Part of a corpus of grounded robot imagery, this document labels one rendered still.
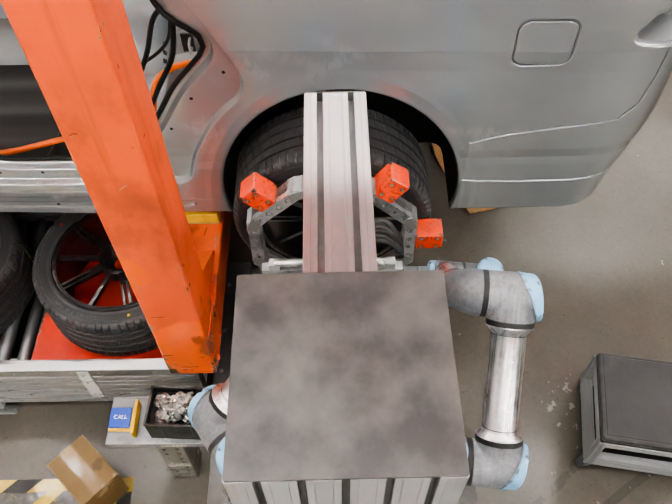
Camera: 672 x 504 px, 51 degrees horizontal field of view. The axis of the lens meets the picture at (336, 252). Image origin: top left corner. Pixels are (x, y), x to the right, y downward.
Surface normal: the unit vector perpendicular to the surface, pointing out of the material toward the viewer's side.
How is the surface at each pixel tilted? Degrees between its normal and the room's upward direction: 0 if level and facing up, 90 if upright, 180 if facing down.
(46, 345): 0
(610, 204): 0
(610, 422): 0
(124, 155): 90
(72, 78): 90
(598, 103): 90
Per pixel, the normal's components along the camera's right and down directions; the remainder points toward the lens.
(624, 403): -0.01, -0.58
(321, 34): 0.01, 0.82
